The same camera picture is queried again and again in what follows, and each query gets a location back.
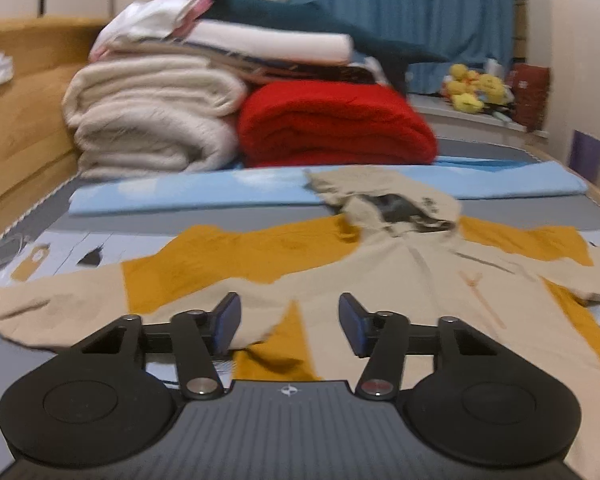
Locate wooden headboard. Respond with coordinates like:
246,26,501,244
0,16,105,237

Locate dark teal shark plush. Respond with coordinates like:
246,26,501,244
204,0,449,96

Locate white pink folded cloth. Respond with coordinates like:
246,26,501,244
88,0,212,63

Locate light blue folded sheet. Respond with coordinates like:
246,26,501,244
69,156,588,216

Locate dark patterned folded cloth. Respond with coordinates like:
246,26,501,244
176,42,376,84

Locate white folded pillow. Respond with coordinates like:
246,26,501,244
186,20,354,65

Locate red folded blanket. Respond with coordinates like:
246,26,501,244
236,80,438,167

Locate cream folded blanket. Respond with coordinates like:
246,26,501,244
62,54,248,180

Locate blue curtain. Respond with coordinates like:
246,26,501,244
290,0,514,94

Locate beige and mustard hooded jacket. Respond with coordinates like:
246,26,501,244
0,166,600,480

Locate yellow plush toys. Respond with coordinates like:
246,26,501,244
440,64,513,114

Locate grey printed bed sheet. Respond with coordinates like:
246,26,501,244
0,136,600,461

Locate purple box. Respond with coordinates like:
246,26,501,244
568,130,600,183

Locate dark red plush cushion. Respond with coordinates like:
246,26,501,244
506,63,552,132

